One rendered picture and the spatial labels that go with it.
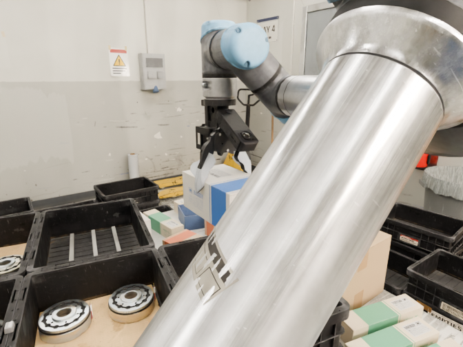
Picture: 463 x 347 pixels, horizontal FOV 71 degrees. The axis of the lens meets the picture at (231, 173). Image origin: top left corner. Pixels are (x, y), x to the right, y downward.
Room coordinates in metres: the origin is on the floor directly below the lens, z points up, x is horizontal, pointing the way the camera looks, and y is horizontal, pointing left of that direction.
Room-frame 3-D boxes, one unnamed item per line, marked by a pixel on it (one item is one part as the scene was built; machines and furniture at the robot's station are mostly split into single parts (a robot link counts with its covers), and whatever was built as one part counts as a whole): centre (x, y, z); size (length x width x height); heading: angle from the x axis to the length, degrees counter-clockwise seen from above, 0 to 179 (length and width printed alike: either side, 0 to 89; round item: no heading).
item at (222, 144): (0.73, 0.03, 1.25); 0.09 x 0.08 x 0.12; 35
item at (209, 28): (0.73, 0.02, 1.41); 0.09 x 0.08 x 0.11; 22
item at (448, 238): (1.67, -1.06, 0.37); 0.42 x 0.34 x 0.46; 35
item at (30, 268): (0.89, 0.42, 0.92); 0.40 x 0.30 x 0.02; 25
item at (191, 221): (1.42, 0.14, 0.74); 0.20 x 0.15 x 0.07; 111
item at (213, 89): (0.73, 0.03, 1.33); 0.08 x 0.08 x 0.05
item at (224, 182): (0.71, 0.01, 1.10); 0.20 x 0.12 x 0.09; 35
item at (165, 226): (1.33, 0.31, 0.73); 0.24 x 0.06 x 0.06; 43
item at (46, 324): (0.60, 0.37, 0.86); 0.10 x 0.10 x 0.01
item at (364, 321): (0.73, -0.40, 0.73); 0.24 x 0.06 x 0.06; 111
